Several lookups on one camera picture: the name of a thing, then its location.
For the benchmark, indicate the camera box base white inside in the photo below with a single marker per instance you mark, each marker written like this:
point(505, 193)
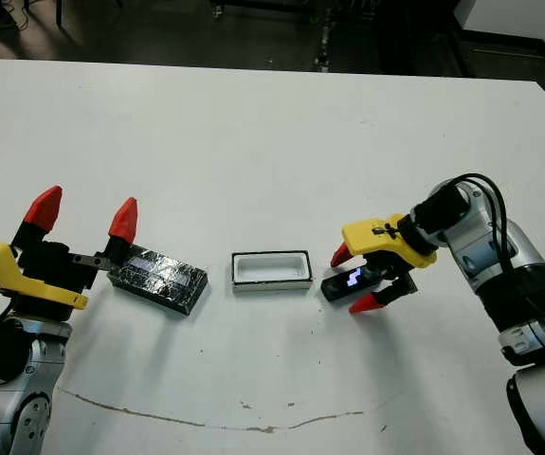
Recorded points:
point(272, 284)

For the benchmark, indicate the black wheeled cart frame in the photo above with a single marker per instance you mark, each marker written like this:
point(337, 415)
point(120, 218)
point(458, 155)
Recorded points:
point(262, 5)

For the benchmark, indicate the black box lid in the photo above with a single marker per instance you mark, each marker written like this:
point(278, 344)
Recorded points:
point(163, 282)

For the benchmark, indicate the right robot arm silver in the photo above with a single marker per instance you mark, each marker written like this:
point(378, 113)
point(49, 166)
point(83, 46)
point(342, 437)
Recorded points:
point(532, 256)

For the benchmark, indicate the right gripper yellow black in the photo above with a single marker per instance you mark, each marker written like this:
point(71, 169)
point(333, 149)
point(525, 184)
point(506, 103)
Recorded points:
point(381, 234)

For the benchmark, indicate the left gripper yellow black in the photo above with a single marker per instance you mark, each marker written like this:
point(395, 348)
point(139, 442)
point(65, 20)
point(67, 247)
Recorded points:
point(44, 284)

